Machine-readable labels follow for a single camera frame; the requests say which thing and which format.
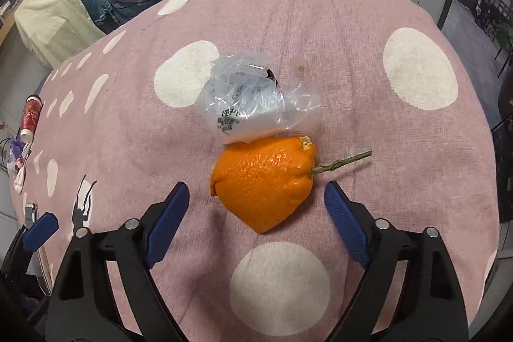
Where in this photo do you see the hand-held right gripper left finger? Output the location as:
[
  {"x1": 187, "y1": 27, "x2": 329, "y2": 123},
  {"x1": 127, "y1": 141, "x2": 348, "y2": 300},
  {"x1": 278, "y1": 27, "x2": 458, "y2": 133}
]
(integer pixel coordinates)
[{"x1": 46, "y1": 182, "x2": 191, "y2": 342}]

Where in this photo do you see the orange citrus fruit with stem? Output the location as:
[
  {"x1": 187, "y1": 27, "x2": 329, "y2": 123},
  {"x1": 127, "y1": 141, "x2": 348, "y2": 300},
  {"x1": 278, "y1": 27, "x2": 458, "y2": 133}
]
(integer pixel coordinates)
[{"x1": 210, "y1": 135, "x2": 373, "y2": 234}]

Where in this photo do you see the red drink can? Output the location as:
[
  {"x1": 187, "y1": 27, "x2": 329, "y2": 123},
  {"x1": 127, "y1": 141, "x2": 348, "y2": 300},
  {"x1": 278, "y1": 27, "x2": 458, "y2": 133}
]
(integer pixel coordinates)
[{"x1": 20, "y1": 95, "x2": 44, "y2": 139}]

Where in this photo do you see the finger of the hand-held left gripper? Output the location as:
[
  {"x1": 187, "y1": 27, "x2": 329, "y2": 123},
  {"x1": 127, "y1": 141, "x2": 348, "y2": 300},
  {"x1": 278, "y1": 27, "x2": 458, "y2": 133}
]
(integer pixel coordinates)
[{"x1": 3, "y1": 212, "x2": 60, "y2": 279}]

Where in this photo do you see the pink dotted tablecloth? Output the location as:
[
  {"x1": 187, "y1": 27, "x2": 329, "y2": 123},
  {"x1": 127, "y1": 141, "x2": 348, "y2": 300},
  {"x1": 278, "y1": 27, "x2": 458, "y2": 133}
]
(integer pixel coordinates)
[{"x1": 8, "y1": 0, "x2": 501, "y2": 342}]

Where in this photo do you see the cream cloth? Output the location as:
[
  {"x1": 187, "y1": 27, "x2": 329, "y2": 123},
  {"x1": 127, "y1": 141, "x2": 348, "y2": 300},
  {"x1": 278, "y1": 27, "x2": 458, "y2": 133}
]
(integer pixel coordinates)
[{"x1": 14, "y1": 0, "x2": 107, "y2": 69}]

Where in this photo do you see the clear plastic bag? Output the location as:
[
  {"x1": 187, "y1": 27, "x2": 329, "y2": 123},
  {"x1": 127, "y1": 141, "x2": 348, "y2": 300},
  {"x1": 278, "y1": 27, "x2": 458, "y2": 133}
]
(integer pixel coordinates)
[{"x1": 195, "y1": 51, "x2": 321, "y2": 145}]

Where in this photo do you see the white crumpled wrapper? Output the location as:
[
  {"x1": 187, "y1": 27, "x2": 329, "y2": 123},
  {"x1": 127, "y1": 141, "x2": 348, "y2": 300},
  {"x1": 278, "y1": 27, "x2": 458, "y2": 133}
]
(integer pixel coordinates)
[{"x1": 7, "y1": 138, "x2": 33, "y2": 194}]

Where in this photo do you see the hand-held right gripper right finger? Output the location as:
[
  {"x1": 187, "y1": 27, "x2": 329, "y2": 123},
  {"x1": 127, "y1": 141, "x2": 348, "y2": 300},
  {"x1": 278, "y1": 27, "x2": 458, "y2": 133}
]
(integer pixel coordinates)
[{"x1": 324, "y1": 181, "x2": 469, "y2": 342}]

